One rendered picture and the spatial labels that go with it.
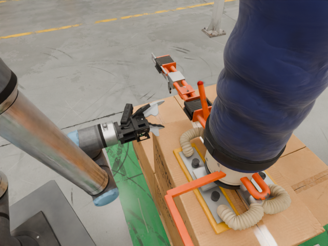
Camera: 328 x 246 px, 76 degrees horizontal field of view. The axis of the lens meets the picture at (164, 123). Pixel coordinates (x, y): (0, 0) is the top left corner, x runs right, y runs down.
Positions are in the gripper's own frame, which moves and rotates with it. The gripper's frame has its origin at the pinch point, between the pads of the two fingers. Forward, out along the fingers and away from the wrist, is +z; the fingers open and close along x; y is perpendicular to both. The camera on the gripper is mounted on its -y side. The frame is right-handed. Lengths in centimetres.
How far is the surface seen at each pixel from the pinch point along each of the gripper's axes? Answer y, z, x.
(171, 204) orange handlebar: 34.9, -12.1, 1.2
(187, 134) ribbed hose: 10.2, 5.5, -4.7
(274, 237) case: 52, 16, -13
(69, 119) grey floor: -129, -58, -107
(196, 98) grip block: -1.1, 14.8, 2.0
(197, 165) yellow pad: 21.7, 4.6, -8.9
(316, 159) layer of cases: 25, 92, -53
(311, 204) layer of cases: 45, 66, -53
